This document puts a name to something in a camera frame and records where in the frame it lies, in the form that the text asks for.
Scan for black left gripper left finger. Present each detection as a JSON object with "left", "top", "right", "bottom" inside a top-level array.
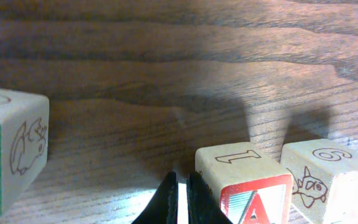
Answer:
[{"left": 132, "top": 171, "right": 178, "bottom": 224}]

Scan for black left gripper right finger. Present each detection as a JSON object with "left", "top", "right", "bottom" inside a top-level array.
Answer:
[{"left": 186, "top": 172, "right": 232, "bottom": 224}]

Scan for red letter A block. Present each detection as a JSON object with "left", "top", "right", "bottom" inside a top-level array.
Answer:
[{"left": 195, "top": 142, "right": 293, "bottom": 224}]

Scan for red letter I block moved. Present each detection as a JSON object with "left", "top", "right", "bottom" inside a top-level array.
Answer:
[{"left": 280, "top": 139, "right": 358, "bottom": 224}]

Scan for green letter Z block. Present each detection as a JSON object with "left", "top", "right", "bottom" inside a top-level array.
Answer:
[{"left": 0, "top": 88, "right": 50, "bottom": 217}]

